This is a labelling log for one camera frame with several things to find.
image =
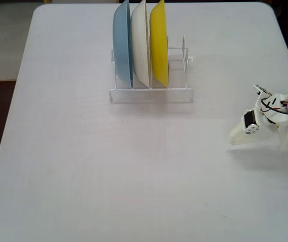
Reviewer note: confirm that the white gripper with motor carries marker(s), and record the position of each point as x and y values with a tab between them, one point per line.
243	130

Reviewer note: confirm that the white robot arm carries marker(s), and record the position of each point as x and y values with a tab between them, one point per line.
287	121

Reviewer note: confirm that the yellow plastic plate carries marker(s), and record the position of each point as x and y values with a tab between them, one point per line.
159	45

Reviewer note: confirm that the cream plastic plate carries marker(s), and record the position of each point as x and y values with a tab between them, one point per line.
140	45

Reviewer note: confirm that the blue plastic plate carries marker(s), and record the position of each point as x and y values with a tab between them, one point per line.
121	45

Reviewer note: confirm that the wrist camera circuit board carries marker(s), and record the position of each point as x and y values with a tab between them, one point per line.
262	89

